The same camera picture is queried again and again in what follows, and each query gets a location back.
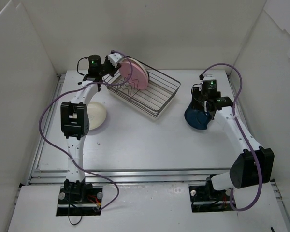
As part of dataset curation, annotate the blue shell-shaped plate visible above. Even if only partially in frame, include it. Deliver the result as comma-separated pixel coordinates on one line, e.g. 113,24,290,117
184,103,211,130

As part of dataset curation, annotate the pink plate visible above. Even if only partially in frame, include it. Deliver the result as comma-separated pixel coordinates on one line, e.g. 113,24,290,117
119,58,149,90

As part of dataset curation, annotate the cream plate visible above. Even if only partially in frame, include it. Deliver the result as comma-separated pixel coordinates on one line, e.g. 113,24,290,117
87,101,107,131
129,58,149,89

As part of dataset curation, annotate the black wire dish rack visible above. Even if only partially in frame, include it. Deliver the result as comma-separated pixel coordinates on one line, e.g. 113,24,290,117
103,60,181,120

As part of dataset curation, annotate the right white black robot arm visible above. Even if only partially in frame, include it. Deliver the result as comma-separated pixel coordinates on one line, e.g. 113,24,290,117
190,79,275,199

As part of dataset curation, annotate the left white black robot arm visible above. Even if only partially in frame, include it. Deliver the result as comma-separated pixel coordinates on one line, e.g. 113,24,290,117
60,53,124,203

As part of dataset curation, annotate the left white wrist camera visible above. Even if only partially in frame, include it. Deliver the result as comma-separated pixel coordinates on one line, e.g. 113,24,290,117
107,50,124,67

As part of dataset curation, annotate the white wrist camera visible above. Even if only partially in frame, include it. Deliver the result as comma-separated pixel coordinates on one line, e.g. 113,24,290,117
199,74,216,82
107,50,124,67

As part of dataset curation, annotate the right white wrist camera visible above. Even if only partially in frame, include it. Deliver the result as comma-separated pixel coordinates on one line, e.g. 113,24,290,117
199,74,216,82

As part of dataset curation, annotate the aluminium left rail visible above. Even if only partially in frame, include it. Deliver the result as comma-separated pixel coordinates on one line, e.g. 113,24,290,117
24,74,66,186

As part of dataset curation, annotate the aluminium rail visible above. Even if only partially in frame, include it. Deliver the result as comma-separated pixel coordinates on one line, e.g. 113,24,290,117
24,74,66,186
227,73,283,206
29,168,229,184

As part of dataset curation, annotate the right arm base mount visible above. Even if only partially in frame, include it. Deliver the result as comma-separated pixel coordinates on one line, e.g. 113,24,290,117
188,184,232,213

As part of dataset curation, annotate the aluminium right rail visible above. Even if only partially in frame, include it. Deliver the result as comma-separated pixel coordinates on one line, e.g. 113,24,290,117
227,73,283,206

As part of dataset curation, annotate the aluminium front rail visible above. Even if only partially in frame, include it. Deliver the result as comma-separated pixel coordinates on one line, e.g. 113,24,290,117
29,168,229,184

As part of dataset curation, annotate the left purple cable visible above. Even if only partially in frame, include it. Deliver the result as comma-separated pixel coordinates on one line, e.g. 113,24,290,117
39,49,133,210

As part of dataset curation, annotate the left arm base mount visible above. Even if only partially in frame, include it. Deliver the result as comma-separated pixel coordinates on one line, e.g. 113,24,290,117
56,187,103,217

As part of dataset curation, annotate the black cable on floor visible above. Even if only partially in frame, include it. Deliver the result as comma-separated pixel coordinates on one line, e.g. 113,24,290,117
67,200,82,227

